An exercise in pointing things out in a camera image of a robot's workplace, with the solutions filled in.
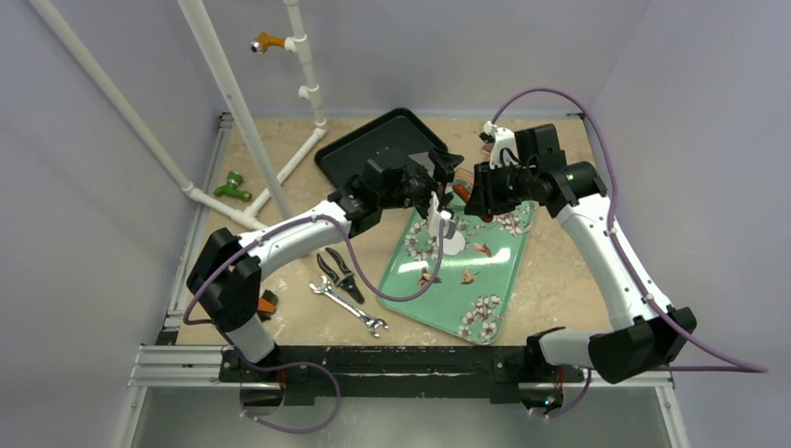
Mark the aluminium rail frame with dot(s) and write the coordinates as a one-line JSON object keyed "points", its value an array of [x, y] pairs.
{"points": [[188, 357]]}

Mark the white dough ball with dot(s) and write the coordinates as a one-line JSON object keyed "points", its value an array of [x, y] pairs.
{"points": [[454, 245]]}

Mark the orange black small tool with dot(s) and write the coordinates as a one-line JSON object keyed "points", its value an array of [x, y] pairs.
{"points": [[267, 305]]}

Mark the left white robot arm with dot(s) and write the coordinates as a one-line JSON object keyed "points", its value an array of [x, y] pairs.
{"points": [[225, 280]]}

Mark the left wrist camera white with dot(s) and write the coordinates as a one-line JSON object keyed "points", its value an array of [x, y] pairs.
{"points": [[439, 220]]}

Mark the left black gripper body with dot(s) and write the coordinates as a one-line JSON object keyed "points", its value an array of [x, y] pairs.
{"points": [[411, 192]]}

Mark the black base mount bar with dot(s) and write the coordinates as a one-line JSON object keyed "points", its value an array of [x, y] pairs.
{"points": [[500, 374]]}

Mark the black handled pliers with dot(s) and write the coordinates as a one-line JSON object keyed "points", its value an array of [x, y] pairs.
{"points": [[343, 277]]}

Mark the green plastic faucet tap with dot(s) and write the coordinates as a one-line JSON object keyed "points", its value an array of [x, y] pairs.
{"points": [[233, 188]]}

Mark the orange faucet tap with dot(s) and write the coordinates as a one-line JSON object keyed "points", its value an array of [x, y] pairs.
{"points": [[263, 42]]}

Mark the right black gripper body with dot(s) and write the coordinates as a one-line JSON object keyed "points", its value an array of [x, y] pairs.
{"points": [[478, 191]]}

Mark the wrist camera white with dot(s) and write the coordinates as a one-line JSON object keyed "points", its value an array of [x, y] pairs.
{"points": [[439, 220], [502, 144]]}

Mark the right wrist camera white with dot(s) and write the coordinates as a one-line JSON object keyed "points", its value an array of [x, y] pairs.
{"points": [[502, 144]]}

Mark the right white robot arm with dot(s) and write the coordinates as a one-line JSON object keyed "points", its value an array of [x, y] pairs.
{"points": [[529, 165]]}

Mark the white PVC pipe frame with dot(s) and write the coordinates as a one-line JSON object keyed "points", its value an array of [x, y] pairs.
{"points": [[204, 32]]}

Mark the black plastic tray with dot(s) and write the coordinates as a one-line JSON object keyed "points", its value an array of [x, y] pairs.
{"points": [[398, 129]]}

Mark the silver open-end wrench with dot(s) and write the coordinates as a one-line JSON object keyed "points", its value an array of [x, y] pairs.
{"points": [[373, 324]]}

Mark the green floral tray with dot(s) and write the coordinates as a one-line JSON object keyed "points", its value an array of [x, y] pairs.
{"points": [[470, 297]]}

